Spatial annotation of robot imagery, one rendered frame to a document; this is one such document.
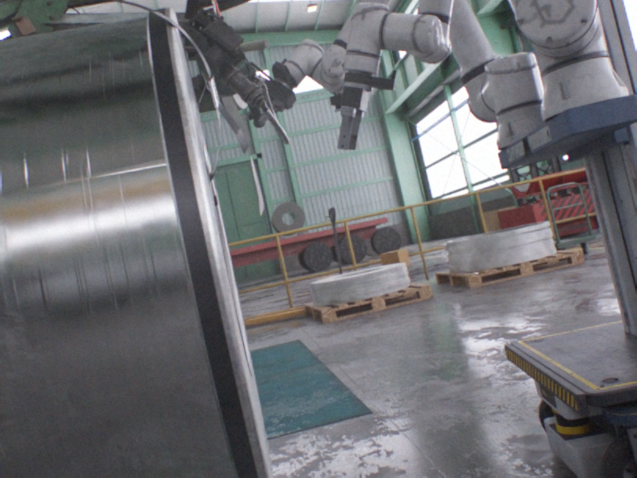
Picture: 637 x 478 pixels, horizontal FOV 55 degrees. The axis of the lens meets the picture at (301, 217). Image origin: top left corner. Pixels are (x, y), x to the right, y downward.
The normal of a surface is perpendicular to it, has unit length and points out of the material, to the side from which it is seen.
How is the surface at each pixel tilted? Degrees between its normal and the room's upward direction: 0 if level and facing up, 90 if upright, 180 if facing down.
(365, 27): 90
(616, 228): 90
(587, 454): 90
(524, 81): 89
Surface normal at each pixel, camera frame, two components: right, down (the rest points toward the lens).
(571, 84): -0.65, -0.28
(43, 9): 0.45, -0.15
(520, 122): -0.47, -0.33
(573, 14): -0.36, 0.18
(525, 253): 0.11, -0.08
